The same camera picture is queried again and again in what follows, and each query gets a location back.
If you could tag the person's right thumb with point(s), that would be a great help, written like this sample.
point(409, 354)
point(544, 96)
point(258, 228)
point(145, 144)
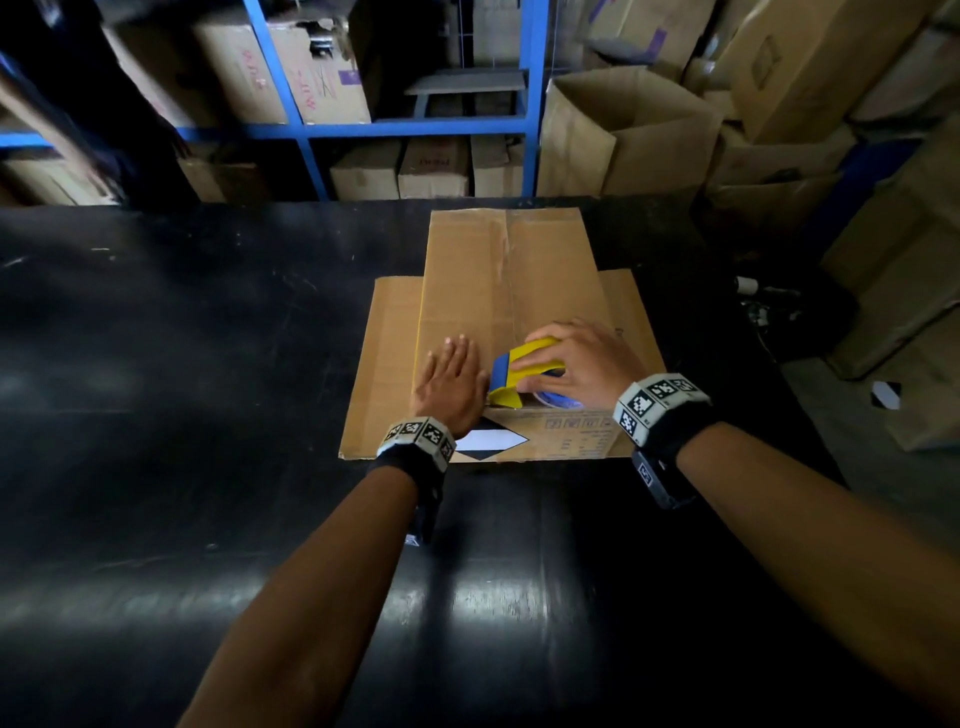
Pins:
point(537, 361)

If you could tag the right wrist tracker band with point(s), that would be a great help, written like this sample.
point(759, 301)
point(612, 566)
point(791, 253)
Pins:
point(660, 412)

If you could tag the person's left middle finger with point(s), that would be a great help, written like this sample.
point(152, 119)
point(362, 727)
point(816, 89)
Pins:
point(460, 352)

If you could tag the grey metal shelf board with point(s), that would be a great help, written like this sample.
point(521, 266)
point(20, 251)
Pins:
point(466, 81)

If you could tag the blue metal shelf rack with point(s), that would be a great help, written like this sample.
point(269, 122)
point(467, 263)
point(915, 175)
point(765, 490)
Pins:
point(534, 97)

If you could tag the wrist tracker band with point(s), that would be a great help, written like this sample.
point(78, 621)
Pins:
point(417, 442)
point(660, 412)

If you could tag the person's left hand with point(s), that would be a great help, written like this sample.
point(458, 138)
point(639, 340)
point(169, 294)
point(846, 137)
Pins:
point(450, 390)

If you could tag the crumpled low cardboard box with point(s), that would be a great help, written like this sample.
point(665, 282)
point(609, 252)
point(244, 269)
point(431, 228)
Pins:
point(780, 161)

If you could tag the small plain cardboard box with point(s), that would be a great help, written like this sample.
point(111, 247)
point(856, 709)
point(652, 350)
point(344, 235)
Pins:
point(366, 171)

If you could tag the low dim cardboard box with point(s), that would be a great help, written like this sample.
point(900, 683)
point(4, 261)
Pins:
point(52, 180)

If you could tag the person's left little finger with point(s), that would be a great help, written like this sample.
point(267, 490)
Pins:
point(424, 367)

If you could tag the brown cardboard box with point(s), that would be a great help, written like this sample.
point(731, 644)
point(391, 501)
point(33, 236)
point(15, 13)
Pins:
point(630, 142)
point(480, 285)

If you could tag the dark blue plastic object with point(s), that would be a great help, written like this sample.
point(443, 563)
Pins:
point(862, 180)

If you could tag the white paper scrap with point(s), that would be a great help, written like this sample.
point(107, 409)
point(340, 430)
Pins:
point(887, 395)

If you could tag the cardboard box with purple tape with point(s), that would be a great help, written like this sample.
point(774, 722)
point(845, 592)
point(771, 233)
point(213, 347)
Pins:
point(645, 34)

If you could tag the left wrist tracker band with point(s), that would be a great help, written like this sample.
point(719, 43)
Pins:
point(417, 442)

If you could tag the small printed cardboard box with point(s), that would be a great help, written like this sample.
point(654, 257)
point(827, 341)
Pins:
point(433, 166)

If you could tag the large tilted cardboard box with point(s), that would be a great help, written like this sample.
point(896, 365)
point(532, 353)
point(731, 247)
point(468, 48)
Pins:
point(810, 67)

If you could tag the yellow blue tape dispenser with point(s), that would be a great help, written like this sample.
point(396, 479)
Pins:
point(504, 379)

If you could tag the taped cardboard box with scribbles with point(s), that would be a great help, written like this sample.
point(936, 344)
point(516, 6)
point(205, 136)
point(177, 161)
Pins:
point(330, 82)

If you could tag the person's right hand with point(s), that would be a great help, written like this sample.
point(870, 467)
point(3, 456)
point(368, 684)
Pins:
point(600, 367)

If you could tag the tall stacked cardboard box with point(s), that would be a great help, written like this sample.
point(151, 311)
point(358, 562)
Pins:
point(900, 255)

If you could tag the small white cylinder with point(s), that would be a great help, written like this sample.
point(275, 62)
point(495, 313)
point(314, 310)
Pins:
point(747, 286)

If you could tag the cardboard box with red marks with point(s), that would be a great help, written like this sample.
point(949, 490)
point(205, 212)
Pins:
point(232, 75)

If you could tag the narrow cardboard box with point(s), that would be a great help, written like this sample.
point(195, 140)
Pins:
point(495, 166)

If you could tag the open brown cardboard box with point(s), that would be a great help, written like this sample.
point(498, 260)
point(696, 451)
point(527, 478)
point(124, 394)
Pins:
point(630, 142)

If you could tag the person's left forearm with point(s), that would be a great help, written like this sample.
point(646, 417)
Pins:
point(322, 600)

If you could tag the person's right forearm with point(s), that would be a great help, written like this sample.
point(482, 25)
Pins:
point(825, 555)

